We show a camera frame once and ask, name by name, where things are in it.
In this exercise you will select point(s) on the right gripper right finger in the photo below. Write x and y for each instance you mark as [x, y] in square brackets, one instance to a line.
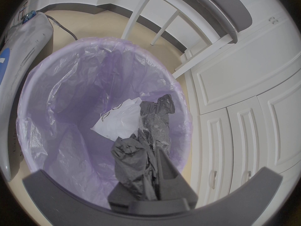
[171, 185]

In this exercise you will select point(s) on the white trash bin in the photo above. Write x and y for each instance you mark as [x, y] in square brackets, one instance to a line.
[26, 83]

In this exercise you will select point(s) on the black plastic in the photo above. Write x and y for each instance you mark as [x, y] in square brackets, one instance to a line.
[134, 163]

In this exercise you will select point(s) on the purple plastic bag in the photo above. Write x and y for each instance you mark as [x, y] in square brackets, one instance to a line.
[70, 102]

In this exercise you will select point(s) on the white wardrobe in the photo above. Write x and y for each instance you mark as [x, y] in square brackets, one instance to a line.
[258, 79]

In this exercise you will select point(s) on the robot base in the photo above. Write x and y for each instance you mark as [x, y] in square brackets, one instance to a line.
[23, 50]

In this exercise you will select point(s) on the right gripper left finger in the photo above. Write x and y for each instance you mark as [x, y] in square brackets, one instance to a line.
[117, 198]

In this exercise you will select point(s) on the white printed wrapper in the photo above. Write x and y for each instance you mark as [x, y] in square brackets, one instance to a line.
[120, 121]

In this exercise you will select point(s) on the white chair with grey cushions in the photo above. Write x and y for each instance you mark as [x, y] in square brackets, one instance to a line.
[225, 1]

